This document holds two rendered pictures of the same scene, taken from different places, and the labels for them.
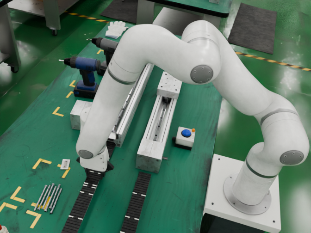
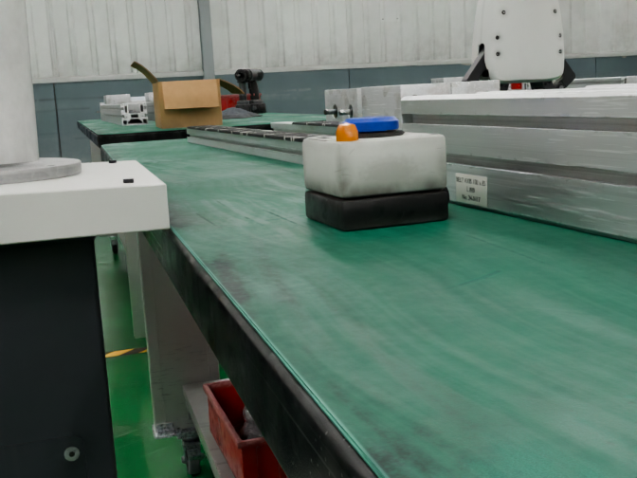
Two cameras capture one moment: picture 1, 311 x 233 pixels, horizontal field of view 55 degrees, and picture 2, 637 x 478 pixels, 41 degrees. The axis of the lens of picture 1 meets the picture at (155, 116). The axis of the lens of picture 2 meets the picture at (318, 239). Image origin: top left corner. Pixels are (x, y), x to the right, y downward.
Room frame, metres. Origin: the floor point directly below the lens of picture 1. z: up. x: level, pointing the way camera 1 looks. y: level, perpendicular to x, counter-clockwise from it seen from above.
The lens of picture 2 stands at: (1.49, -0.45, 0.87)
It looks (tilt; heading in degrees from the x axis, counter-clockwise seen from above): 10 degrees down; 155
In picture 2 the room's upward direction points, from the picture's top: 3 degrees counter-clockwise
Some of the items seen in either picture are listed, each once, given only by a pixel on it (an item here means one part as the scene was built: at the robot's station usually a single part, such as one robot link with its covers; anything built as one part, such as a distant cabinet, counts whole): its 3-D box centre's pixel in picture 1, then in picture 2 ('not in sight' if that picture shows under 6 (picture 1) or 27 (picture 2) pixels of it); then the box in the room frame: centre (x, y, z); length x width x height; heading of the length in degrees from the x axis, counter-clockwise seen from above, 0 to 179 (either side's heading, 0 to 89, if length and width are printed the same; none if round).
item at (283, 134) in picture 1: (276, 149); not in sight; (0.67, -0.40, 1.12); 0.19 x 0.12 x 0.24; 2
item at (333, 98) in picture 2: not in sight; (347, 110); (-0.20, 0.43, 0.83); 0.11 x 0.10 x 0.10; 86
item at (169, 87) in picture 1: (170, 87); not in sight; (1.25, -0.05, 0.87); 0.16 x 0.11 x 0.07; 174
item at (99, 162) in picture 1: (94, 155); (518, 33); (0.69, 0.20, 0.93); 0.10 x 0.07 x 0.11; 84
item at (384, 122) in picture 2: (186, 133); (371, 130); (0.96, -0.15, 0.84); 0.04 x 0.04 x 0.02
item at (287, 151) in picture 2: not in sight; (254, 142); (0.18, 0.06, 0.79); 0.96 x 0.04 x 0.03; 174
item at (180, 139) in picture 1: (183, 137); (383, 174); (0.96, -0.14, 0.81); 0.10 x 0.08 x 0.06; 84
